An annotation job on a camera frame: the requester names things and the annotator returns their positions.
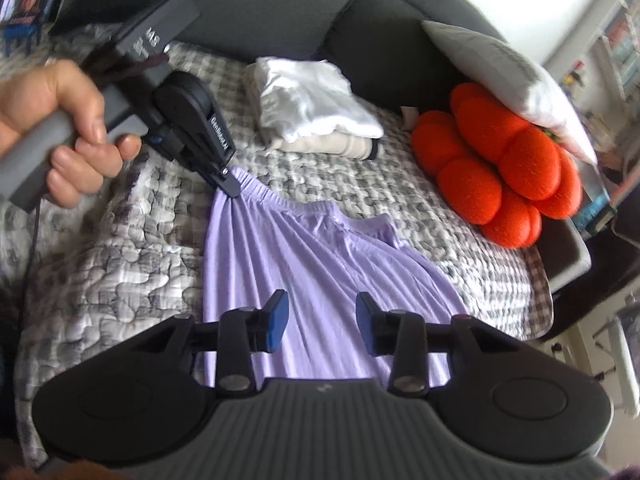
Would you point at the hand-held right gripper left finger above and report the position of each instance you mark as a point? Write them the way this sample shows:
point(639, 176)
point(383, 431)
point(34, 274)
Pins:
point(277, 320)

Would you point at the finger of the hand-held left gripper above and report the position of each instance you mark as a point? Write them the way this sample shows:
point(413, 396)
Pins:
point(225, 180)

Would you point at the white bookshelf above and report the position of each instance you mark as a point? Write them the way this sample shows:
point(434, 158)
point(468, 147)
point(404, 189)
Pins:
point(620, 45)

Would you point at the beige folded garment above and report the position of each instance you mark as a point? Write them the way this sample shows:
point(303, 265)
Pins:
point(340, 146)

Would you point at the white pillow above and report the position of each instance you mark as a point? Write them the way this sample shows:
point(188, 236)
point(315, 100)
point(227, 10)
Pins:
point(500, 70)

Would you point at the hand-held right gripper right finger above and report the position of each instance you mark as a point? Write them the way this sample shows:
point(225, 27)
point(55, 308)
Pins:
point(366, 322)

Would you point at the white folded garment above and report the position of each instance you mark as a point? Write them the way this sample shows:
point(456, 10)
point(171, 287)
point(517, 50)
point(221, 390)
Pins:
point(310, 95)

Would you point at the printed picture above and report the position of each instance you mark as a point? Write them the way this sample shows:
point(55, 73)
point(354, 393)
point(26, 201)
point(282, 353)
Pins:
point(30, 5)

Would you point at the orange plush cushion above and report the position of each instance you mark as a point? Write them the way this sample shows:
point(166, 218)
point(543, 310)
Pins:
point(480, 180)

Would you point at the lavender pants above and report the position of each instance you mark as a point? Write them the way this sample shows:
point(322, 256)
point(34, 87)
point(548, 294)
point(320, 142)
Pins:
point(320, 260)

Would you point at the person's left hand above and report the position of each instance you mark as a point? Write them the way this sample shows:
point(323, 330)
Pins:
point(60, 90)

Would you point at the white office chair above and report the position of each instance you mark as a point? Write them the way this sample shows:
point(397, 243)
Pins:
point(625, 350)

